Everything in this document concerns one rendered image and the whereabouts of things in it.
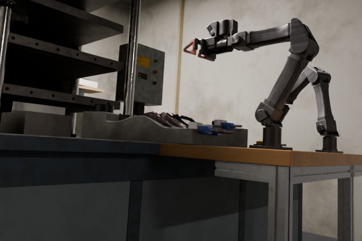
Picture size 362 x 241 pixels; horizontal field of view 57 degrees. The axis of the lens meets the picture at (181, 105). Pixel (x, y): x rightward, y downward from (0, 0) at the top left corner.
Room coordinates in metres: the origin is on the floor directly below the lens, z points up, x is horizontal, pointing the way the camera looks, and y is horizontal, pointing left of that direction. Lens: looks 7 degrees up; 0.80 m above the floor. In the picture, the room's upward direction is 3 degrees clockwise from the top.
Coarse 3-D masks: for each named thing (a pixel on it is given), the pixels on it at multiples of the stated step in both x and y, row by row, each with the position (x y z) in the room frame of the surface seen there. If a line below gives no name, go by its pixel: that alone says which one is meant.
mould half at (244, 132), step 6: (186, 120) 1.72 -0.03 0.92; (186, 126) 1.55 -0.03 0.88; (216, 126) 1.43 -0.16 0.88; (234, 132) 1.54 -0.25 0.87; (240, 132) 1.57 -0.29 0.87; (246, 132) 1.61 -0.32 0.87; (222, 138) 1.47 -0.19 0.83; (228, 138) 1.50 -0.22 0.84; (234, 138) 1.54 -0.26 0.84; (240, 138) 1.57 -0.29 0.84; (246, 138) 1.61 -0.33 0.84; (222, 144) 1.47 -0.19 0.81; (228, 144) 1.50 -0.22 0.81; (234, 144) 1.54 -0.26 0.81; (240, 144) 1.57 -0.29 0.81; (246, 144) 1.61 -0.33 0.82
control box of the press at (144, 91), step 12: (120, 48) 2.27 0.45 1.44; (144, 48) 2.24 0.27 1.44; (120, 60) 2.26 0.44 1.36; (144, 60) 2.25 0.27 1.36; (156, 60) 2.31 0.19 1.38; (120, 72) 2.25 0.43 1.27; (144, 72) 2.25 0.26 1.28; (156, 72) 2.31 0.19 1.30; (120, 84) 2.25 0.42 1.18; (144, 84) 2.26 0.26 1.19; (156, 84) 2.34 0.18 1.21; (120, 96) 2.24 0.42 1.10; (144, 96) 2.26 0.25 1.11; (156, 96) 2.34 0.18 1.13
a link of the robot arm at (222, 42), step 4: (224, 36) 1.28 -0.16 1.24; (228, 36) 1.26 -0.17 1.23; (220, 40) 1.28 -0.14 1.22; (224, 40) 1.27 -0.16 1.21; (220, 44) 1.27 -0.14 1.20; (224, 44) 1.26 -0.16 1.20; (216, 48) 1.29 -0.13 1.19; (220, 48) 1.28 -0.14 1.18; (224, 48) 1.27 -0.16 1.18; (228, 48) 1.27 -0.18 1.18; (232, 48) 1.27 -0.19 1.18; (220, 52) 1.30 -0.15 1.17; (224, 52) 1.29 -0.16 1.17
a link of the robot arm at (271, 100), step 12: (312, 48) 1.05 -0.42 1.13; (288, 60) 1.09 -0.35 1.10; (300, 60) 1.06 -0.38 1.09; (288, 72) 1.09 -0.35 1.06; (300, 72) 1.09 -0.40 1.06; (276, 84) 1.12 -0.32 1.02; (288, 84) 1.10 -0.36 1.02; (276, 96) 1.12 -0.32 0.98; (264, 108) 1.14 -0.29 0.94; (276, 108) 1.12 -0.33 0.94; (276, 120) 1.17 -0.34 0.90
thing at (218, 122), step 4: (216, 120) 1.48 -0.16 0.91; (220, 120) 1.47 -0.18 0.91; (224, 120) 1.49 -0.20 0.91; (216, 124) 1.48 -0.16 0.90; (220, 124) 1.47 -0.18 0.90; (224, 124) 1.46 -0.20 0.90; (228, 124) 1.44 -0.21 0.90; (232, 124) 1.46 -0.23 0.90; (224, 128) 1.46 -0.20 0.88; (228, 128) 1.44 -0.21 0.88; (232, 128) 1.47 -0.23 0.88
